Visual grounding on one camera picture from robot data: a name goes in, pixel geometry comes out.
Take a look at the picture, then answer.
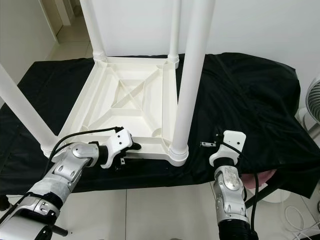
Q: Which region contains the white plastic table top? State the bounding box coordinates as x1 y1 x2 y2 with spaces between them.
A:
52 55 191 167

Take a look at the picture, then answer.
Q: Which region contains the white plastic table leg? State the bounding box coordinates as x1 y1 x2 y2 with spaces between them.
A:
167 0 182 63
167 0 217 163
80 0 108 63
0 65 57 148

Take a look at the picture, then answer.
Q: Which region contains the black table cloth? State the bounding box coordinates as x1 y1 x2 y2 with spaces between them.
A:
0 52 312 201

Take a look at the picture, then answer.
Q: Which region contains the pink round object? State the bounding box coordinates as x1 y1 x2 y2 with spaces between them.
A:
245 170 278 187

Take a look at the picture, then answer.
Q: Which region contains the white round base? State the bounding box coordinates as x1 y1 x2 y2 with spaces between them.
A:
255 187 291 203

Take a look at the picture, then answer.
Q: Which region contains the white standing fan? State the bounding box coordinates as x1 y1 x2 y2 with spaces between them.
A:
297 75 320 131

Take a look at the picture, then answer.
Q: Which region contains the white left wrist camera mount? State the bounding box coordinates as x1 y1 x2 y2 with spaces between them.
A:
99 127 135 168

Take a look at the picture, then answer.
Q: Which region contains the thick white cable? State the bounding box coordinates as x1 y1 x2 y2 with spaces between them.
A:
282 207 320 240

